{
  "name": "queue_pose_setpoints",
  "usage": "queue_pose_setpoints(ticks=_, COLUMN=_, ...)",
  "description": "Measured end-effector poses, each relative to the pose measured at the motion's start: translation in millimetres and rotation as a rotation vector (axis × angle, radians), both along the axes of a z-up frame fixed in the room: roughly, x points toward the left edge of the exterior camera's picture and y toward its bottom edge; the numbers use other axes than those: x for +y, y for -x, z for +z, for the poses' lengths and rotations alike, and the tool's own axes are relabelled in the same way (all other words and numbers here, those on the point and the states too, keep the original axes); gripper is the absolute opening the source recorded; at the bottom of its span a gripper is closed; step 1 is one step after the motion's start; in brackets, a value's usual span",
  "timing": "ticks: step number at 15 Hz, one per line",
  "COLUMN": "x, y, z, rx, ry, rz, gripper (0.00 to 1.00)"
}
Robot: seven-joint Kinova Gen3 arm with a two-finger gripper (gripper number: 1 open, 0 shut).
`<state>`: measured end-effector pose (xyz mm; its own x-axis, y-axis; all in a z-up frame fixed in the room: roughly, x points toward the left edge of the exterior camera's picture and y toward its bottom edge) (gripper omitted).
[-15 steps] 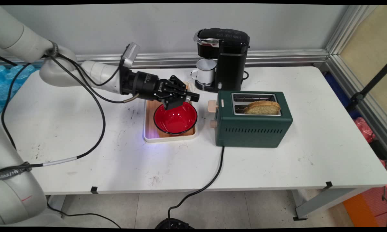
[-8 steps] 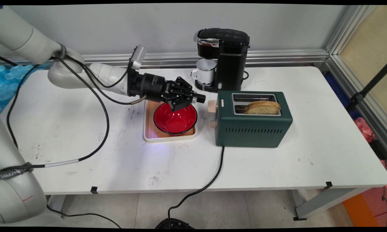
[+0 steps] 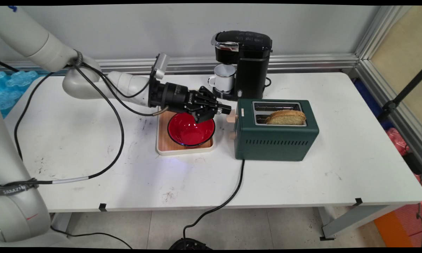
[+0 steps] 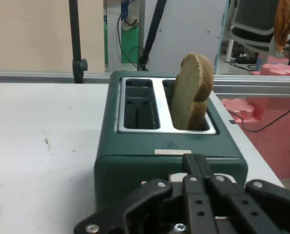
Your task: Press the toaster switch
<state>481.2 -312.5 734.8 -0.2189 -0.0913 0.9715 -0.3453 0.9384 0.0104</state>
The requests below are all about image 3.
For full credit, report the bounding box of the black tripod pole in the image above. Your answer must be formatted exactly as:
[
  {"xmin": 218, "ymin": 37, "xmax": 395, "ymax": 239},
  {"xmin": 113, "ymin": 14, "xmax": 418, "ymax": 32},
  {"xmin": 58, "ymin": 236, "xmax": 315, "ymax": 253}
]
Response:
[{"xmin": 377, "ymin": 66, "xmax": 422, "ymax": 122}]

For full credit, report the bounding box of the thin black floor cable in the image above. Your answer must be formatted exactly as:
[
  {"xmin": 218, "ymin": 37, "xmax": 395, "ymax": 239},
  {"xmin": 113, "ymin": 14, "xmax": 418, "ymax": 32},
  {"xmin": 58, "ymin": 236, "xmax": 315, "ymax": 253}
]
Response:
[{"xmin": 50, "ymin": 226, "xmax": 133, "ymax": 249}]

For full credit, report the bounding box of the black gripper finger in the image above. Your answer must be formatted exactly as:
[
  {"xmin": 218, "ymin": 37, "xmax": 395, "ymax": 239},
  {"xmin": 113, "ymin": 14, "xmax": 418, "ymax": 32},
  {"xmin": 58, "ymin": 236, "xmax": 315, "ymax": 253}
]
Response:
[
  {"xmin": 198, "ymin": 86, "xmax": 232, "ymax": 114},
  {"xmin": 193, "ymin": 106, "xmax": 222, "ymax": 124}
]

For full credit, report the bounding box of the aluminium frame rail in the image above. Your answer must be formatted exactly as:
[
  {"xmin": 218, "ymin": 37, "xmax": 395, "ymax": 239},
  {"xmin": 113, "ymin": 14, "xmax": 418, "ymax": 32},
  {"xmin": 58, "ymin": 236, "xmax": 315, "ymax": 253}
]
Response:
[
  {"xmin": 353, "ymin": 5, "xmax": 422, "ymax": 164},
  {"xmin": 0, "ymin": 53, "xmax": 360, "ymax": 76}
]

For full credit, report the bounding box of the white enamel mug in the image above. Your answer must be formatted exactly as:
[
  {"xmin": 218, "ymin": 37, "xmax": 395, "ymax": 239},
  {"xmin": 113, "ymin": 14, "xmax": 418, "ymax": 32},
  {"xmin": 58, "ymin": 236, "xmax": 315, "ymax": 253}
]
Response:
[{"xmin": 207, "ymin": 64, "xmax": 237, "ymax": 93}]

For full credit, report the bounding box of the dark green toaster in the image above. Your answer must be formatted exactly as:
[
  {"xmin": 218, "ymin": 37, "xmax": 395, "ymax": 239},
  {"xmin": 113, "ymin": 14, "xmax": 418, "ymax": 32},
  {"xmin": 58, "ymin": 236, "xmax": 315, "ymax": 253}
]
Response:
[{"xmin": 227, "ymin": 98, "xmax": 319, "ymax": 162}]

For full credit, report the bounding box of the grey velcro strap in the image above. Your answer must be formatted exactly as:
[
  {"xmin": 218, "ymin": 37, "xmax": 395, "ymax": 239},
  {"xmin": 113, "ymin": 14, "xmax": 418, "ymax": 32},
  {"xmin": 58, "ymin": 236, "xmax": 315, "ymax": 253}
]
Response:
[{"xmin": 0, "ymin": 178, "xmax": 40, "ymax": 196}]

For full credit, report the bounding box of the pink plastic bag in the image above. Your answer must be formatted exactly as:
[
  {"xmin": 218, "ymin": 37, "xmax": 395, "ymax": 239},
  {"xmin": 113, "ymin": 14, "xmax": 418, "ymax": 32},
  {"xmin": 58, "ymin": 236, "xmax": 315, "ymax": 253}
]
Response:
[{"xmin": 387, "ymin": 127, "xmax": 422, "ymax": 183}]

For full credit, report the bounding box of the black coffee machine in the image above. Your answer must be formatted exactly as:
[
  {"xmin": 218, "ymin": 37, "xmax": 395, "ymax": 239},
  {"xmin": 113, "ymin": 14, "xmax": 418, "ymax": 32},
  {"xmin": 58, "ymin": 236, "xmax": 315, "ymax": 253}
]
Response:
[{"xmin": 211, "ymin": 31, "xmax": 273, "ymax": 102}]

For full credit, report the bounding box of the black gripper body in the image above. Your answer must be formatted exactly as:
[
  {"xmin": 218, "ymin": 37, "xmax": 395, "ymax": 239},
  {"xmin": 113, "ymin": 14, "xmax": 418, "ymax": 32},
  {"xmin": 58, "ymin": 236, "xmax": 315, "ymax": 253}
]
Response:
[{"xmin": 149, "ymin": 82, "xmax": 202, "ymax": 115}]

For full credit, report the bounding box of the grey table leg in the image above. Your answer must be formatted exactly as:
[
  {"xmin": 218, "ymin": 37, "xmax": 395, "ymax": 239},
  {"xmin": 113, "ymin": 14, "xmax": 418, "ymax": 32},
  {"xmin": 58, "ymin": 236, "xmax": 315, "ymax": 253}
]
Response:
[
  {"xmin": 318, "ymin": 204, "xmax": 405, "ymax": 241},
  {"xmin": 51, "ymin": 212, "xmax": 72, "ymax": 236}
]

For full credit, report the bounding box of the wooden tray with white rim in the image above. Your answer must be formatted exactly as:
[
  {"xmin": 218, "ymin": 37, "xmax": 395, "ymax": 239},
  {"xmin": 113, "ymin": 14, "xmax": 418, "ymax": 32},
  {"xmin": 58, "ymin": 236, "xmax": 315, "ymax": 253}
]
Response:
[{"xmin": 156, "ymin": 108, "xmax": 214, "ymax": 156}]

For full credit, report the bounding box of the black power strip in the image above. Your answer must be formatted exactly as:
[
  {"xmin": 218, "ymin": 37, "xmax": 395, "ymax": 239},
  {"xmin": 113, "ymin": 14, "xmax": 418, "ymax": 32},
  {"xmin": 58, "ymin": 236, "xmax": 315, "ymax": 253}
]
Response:
[{"xmin": 169, "ymin": 238, "xmax": 212, "ymax": 250}]

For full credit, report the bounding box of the red bowl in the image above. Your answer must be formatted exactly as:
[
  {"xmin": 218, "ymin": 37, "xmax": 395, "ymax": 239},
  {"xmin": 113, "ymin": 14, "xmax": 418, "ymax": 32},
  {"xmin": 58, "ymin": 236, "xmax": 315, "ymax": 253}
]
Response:
[{"xmin": 167, "ymin": 112, "xmax": 216, "ymax": 147}]

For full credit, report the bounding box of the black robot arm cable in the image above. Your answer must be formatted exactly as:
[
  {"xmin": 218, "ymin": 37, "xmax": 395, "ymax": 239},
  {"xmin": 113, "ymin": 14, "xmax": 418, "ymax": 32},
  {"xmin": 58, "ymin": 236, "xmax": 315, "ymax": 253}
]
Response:
[{"xmin": 0, "ymin": 51, "xmax": 170, "ymax": 185}]

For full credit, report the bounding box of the toasted bread slice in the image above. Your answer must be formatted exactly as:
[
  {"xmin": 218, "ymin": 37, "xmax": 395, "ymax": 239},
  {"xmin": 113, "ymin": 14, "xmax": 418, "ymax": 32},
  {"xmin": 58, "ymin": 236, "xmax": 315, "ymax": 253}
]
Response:
[{"xmin": 265, "ymin": 109, "xmax": 307, "ymax": 126}]

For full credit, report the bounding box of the black toaster power cable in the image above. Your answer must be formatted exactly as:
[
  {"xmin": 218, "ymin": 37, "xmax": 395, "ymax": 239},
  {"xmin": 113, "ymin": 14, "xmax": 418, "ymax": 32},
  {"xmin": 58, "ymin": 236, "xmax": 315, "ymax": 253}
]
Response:
[{"xmin": 182, "ymin": 160, "xmax": 245, "ymax": 246}]

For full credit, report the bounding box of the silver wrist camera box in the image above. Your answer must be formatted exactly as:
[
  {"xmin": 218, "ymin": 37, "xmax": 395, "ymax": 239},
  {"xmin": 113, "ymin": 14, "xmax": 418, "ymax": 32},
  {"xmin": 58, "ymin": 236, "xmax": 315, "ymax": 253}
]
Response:
[{"xmin": 151, "ymin": 53, "xmax": 170, "ymax": 80}]

